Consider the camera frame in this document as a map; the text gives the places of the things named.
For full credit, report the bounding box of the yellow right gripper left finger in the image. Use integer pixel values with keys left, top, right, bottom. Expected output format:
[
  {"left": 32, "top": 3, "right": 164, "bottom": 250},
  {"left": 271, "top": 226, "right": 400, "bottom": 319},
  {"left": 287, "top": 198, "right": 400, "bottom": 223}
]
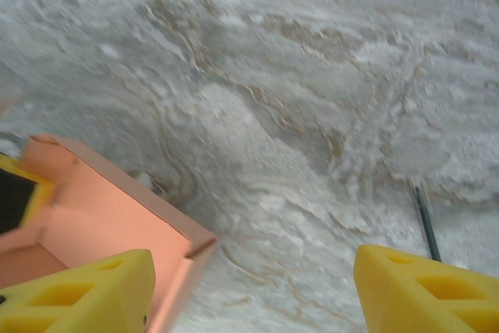
[{"left": 0, "top": 248, "right": 157, "bottom": 333}]

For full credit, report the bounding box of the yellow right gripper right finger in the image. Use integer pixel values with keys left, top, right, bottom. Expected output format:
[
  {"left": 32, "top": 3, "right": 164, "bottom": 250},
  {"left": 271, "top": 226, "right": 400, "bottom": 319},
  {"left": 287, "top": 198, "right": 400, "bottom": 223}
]
[{"left": 352, "top": 243, "right": 499, "bottom": 333}]

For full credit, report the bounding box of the black pen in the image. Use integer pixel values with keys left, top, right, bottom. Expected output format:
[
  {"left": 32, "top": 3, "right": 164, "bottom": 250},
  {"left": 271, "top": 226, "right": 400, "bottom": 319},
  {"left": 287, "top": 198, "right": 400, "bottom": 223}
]
[{"left": 409, "top": 182, "right": 444, "bottom": 263}]

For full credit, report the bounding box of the pink paper box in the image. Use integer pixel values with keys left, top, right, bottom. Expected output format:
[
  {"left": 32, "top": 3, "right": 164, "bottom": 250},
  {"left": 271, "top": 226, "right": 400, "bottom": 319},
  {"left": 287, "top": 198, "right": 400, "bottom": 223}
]
[{"left": 0, "top": 133, "right": 219, "bottom": 333}]

